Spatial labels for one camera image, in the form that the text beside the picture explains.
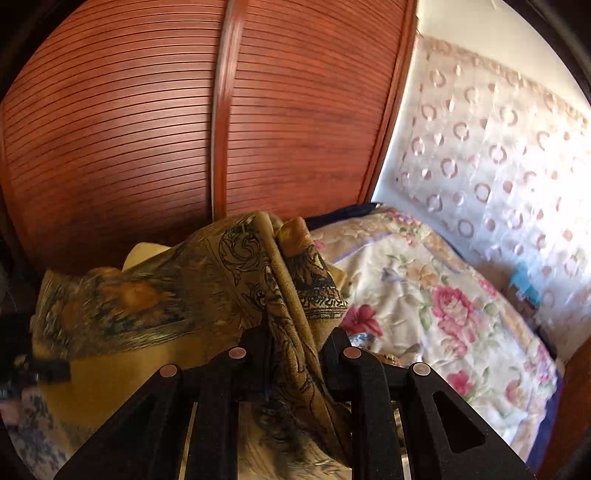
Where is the sheer circle patterned curtain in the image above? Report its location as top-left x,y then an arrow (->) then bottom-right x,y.
392,34 -> 591,365

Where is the low wooden cabinet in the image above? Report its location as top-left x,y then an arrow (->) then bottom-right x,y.
561,342 -> 591,430

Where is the golden patterned garment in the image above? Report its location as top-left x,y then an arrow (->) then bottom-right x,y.
34,211 -> 356,480

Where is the floral quilt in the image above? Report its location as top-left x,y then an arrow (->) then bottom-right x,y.
309,205 -> 561,457

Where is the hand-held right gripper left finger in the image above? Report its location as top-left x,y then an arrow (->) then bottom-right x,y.
53,330 -> 273,480

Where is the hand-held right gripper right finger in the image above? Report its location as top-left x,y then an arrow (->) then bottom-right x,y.
321,328 -> 539,480

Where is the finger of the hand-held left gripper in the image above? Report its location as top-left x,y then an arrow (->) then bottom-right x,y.
25,357 -> 72,384

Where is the blue tissue box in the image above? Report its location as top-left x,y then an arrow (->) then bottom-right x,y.
510,263 -> 543,308

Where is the wooden slatted wardrobe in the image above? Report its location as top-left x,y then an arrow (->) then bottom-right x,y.
0,0 -> 419,273

